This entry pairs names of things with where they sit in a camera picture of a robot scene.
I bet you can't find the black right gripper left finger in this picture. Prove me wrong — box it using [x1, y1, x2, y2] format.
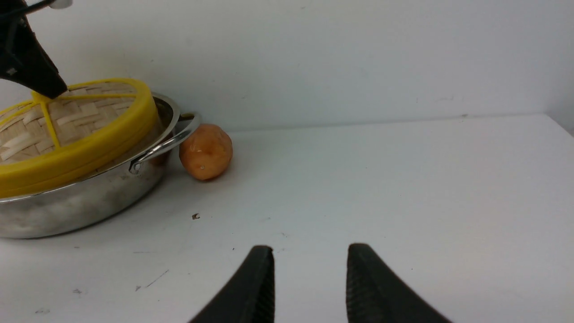
[191, 245, 275, 323]

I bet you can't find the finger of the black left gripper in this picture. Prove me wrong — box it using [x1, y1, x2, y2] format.
[0, 0, 69, 99]

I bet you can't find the brown toy potato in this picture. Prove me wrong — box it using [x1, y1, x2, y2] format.
[178, 123, 234, 181]

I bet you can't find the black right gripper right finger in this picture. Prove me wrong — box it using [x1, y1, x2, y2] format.
[346, 243, 450, 323]

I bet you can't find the yellow-rimmed woven bamboo lid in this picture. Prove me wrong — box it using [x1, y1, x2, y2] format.
[0, 78, 163, 198]

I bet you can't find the stainless steel pot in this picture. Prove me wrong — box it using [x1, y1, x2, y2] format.
[0, 93, 202, 239]

